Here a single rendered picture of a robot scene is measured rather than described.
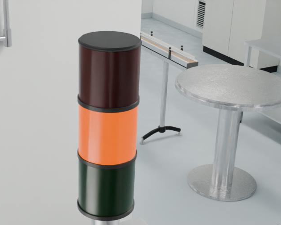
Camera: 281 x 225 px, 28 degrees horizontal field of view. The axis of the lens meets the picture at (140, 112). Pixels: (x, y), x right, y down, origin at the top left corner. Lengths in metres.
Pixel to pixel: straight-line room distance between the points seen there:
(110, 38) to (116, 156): 0.09
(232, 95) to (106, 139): 3.85
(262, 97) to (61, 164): 2.38
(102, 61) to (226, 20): 7.54
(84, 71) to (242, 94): 3.91
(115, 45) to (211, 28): 7.81
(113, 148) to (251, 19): 7.14
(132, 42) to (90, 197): 0.14
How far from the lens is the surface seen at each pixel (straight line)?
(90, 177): 0.47
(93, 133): 0.45
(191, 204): 4.60
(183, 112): 6.25
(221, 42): 8.06
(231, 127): 4.61
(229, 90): 4.38
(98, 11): 2.07
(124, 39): 0.44
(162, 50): 5.21
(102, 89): 0.43
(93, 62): 0.42
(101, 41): 0.43
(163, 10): 9.95
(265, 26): 7.45
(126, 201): 0.48
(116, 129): 0.44
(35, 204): 2.26
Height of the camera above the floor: 2.47
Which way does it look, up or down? 24 degrees down
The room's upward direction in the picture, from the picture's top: 3 degrees clockwise
